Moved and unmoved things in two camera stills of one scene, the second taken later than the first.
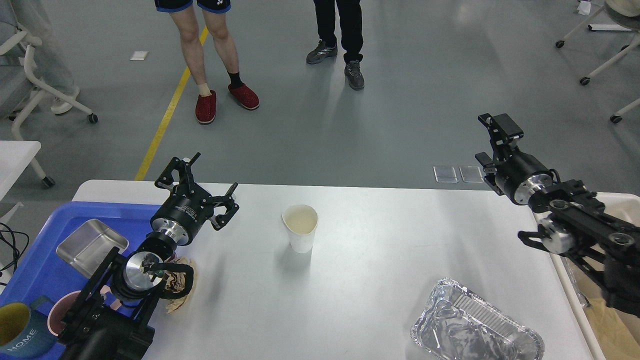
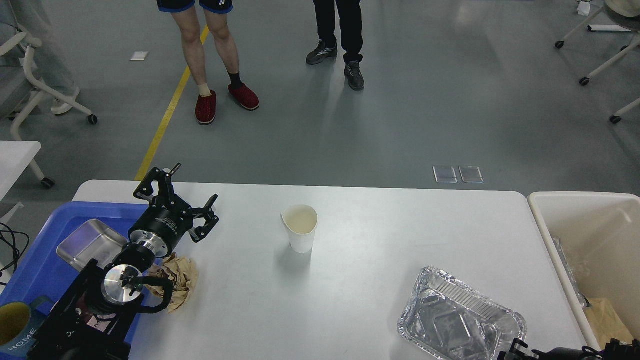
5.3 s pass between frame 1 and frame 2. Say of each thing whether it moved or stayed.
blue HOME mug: stayed
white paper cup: stayed
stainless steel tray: stayed
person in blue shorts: stayed
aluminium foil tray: moved
